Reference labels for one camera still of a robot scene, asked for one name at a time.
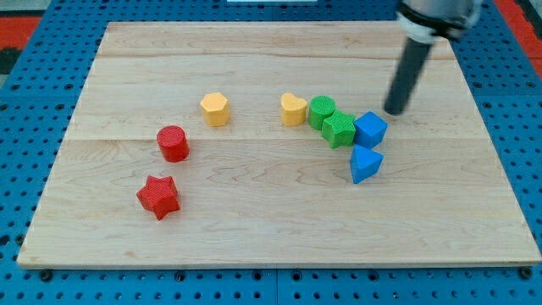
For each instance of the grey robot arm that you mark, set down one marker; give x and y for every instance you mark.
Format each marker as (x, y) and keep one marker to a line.
(426, 20)

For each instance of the yellow hexagon block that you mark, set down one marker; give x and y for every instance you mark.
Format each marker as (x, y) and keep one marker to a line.
(215, 109)

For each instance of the yellow heart block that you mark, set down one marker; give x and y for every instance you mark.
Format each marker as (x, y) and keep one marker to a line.
(293, 109)

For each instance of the green cylinder block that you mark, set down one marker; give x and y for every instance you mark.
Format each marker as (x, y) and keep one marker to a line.
(321, 107)

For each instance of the green star block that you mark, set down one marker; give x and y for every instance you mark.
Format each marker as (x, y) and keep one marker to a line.
(338, 129)

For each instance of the light wooden board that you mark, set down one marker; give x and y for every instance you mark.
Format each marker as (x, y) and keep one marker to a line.
(254, 193)

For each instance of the blue triangle block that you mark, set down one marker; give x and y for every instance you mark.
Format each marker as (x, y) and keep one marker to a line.
(364, 163)

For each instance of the red cylinder block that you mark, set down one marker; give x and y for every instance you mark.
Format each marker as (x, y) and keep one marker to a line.
(173, 143)

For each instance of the blue cube block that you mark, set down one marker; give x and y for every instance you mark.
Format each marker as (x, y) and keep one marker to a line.
(369, 130)

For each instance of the red star block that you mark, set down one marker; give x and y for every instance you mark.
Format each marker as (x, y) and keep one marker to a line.
(159, 195)

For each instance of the dark cylindrical pointer rod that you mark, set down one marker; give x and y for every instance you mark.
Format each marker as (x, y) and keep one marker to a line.
(410, 67)

